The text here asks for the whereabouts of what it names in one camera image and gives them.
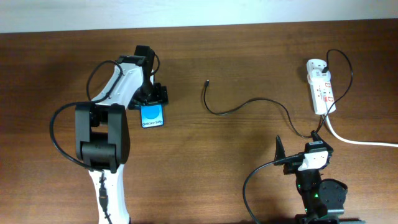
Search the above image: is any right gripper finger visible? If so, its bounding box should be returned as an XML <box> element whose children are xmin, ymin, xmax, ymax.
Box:
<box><xmin>311</xmin><ymin>130</ymin><xmax>323</xmax><ymax>142</ymax></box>
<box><xmin>274</xmin><ymin>135</ymin><xmax>285</xmax><ymax>166</ymax></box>

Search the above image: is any blue-screen Galaxy smartphone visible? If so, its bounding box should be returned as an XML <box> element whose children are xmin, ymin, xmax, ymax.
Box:
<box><xmin>140</xmin><ymin>105</ymin><xmax>164</xmax><ymax>128</ymax></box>

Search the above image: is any black USB charging cable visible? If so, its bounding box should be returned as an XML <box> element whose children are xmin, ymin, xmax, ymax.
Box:
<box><xmin>203</xmin><ymin>49</ymin><xmax>354</xmax><ymax>139</ymax></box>

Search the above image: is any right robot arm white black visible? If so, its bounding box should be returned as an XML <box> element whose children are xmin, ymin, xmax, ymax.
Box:
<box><xmin>274</xmin><ymin>131</ymin><xmax>348</xmax><ymax>223</ymax></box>

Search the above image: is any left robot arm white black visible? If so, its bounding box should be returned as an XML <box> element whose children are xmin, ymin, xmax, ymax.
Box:
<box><xmin>75</xmin><ymin>45</ymin><xmax>169</xmax><ymax>223</ymax></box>

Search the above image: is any white USB charger adapter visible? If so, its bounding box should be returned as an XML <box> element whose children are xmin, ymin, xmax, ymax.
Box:
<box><xmin>306</xmin><ymin>59</ymin><xmax>331</xmax><ymax>85</ymax></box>

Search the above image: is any white power strip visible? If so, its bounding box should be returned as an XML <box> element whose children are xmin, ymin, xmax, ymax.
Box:
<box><xmin>307</xmin><ymin>75</ymin><xmax>336</xmax><ymax>115</ymax></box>

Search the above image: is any white power strip cord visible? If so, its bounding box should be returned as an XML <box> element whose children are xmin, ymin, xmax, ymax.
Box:
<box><xmin>323</xmin><ymin>114</ymin><xmax>398</xmax><ymax>148</ymax></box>

